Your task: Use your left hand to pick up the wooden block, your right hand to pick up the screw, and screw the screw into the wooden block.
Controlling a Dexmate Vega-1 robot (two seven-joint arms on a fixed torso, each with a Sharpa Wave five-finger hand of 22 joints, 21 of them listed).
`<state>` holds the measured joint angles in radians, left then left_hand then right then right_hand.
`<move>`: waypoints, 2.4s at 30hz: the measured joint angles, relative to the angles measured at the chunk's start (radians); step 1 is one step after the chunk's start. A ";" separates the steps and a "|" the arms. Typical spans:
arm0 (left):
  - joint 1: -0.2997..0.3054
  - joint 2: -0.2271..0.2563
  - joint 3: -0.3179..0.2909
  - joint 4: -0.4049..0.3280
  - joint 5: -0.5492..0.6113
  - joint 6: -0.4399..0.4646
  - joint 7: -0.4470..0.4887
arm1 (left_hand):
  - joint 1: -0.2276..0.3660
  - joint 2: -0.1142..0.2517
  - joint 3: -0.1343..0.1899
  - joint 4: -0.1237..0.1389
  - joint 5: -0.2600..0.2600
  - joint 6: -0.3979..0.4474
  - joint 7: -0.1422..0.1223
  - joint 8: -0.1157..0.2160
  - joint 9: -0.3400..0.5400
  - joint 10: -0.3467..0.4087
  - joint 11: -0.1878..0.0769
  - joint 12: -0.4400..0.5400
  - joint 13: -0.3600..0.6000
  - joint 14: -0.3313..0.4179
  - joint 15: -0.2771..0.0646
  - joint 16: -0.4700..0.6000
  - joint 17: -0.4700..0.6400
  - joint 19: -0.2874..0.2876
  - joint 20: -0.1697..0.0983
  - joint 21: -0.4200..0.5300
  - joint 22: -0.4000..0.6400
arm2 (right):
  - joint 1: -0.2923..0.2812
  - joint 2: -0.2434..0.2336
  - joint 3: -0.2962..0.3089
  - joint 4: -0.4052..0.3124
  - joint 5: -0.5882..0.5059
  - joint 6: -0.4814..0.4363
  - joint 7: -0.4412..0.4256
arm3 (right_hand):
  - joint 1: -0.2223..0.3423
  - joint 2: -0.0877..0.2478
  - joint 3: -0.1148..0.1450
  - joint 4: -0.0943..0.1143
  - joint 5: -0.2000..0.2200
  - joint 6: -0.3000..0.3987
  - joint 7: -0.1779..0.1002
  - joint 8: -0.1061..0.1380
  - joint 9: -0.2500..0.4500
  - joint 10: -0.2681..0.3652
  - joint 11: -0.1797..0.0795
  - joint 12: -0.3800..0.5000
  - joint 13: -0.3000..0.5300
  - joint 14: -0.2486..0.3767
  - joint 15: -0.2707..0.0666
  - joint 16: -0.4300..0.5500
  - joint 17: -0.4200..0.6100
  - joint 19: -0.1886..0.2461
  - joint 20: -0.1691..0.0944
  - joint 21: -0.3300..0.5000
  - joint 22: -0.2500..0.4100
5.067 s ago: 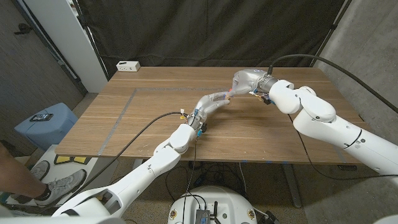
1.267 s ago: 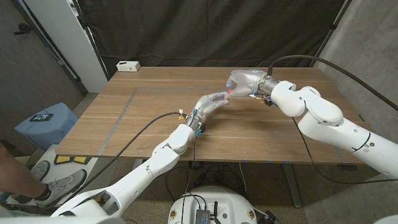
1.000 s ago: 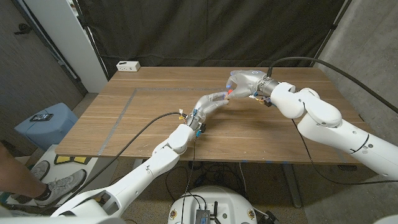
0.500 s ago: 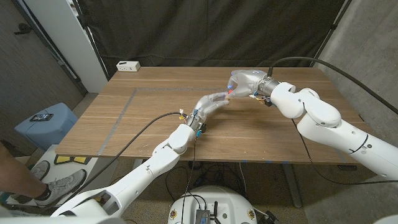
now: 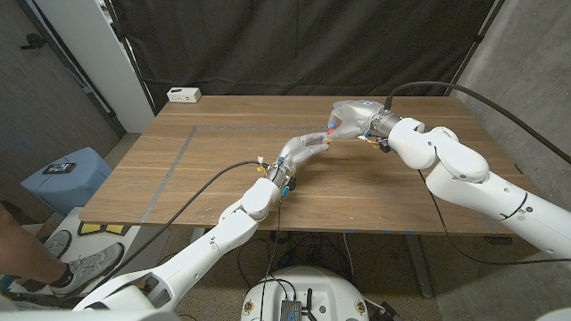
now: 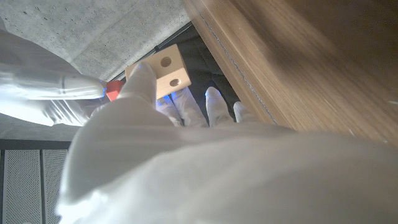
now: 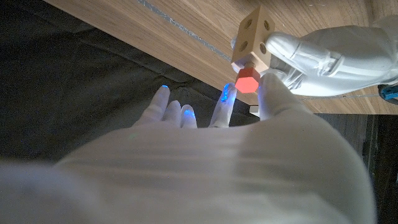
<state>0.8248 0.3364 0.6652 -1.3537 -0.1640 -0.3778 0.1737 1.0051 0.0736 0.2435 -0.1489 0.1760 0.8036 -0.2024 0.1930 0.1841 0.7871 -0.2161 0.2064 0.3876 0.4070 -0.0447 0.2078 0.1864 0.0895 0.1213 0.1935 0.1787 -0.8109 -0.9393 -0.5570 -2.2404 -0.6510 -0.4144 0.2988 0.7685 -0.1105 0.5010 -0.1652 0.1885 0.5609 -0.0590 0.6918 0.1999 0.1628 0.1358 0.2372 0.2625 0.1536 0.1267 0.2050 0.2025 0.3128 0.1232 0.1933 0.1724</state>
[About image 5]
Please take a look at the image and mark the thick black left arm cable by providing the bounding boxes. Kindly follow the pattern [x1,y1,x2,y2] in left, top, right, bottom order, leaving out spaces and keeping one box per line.
[57,160,268,309]

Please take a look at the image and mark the black backdrop stand pole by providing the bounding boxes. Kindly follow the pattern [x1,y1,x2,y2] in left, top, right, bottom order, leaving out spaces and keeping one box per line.
[443,0,508,97]
[103,0,158,117]

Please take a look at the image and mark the person's bare leg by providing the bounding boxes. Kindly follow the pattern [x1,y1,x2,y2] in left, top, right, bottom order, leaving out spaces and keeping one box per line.
[0,205,75,289]

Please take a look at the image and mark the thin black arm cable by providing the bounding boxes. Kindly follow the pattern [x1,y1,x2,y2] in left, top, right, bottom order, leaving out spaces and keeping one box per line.
[259,196,282,321]
[417,168,571,266]

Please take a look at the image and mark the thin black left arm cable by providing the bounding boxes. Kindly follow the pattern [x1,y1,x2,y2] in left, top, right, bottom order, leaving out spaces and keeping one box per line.
[259,196,282,321]

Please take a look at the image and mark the black wall rail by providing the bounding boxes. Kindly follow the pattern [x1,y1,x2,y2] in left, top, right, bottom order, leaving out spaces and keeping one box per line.
[16,0,127,137]

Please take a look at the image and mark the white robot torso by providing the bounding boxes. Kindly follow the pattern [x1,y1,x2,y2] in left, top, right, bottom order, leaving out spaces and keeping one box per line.
[240,266,370,321]

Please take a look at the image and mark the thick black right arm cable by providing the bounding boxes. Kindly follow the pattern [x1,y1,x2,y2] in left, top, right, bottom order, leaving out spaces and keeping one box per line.
[385,80,571,165]

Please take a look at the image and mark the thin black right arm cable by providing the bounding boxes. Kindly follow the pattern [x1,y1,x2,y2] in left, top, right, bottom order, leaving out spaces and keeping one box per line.
[417,168,571,266]

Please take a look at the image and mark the white power strip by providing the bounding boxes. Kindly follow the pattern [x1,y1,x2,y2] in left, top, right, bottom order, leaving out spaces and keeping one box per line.
[167,86,203,104]

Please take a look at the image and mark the black phone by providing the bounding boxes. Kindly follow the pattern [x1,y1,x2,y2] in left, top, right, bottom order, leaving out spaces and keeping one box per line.
[42,162,78,175]

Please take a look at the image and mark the grey table leg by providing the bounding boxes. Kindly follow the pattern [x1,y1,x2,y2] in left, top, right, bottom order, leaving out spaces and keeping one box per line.
[403,234,434,299]

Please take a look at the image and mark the blue stool with phone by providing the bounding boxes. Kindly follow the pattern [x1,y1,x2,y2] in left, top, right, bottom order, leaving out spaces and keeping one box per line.
[20,147,112,215]

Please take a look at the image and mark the white pillar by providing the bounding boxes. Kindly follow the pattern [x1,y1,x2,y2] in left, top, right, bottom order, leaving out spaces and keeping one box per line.
[33,0,155,134]

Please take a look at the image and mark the grey sneaker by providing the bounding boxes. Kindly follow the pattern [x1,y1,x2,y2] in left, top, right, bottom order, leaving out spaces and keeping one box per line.
[48,243,125,295]
[42,229,72,262]

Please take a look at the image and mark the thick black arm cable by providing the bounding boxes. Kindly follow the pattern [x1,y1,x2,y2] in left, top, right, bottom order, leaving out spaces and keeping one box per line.
[385,80,571,165]
[57,160,268,309]

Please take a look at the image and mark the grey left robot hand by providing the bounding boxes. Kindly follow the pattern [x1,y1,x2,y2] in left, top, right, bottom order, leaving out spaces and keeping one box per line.
[267,131,331,188]

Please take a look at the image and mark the black floor cables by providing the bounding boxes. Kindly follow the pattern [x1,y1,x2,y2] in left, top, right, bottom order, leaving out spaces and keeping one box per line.
[236,230,353,289]

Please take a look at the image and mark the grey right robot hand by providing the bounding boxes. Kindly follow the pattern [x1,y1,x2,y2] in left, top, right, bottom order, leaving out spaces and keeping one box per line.
[327,99,402,141]

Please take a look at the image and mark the black backdrop curtain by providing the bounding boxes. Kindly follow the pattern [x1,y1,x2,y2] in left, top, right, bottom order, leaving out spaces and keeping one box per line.
[109,0,508,102]

